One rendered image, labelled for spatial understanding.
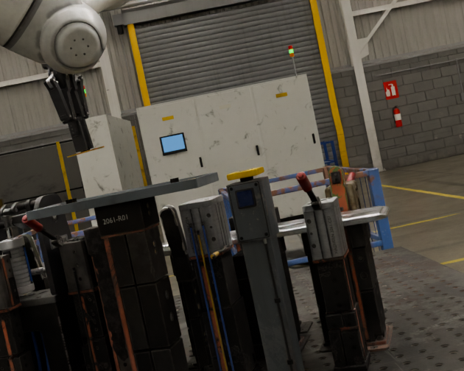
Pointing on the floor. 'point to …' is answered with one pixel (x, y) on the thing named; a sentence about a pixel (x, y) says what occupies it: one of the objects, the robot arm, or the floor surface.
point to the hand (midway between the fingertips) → (80, 135)
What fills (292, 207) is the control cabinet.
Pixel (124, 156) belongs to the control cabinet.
